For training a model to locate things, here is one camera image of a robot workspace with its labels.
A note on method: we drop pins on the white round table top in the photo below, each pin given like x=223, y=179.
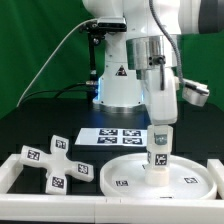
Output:
x=176, y=178

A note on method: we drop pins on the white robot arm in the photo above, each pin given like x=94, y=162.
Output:
x=141, y=50

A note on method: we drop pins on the white fiducial marker sheet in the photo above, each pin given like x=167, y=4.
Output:
x=112, y=137

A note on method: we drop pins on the camera on black stand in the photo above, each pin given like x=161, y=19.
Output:
x=96, y=30

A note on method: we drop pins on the white cross table base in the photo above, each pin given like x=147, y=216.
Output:
x=57, y=164

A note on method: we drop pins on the white workspace border frame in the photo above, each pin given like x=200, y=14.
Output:
x=99, y=210

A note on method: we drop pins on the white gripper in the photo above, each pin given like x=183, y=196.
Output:
x=161, y=104

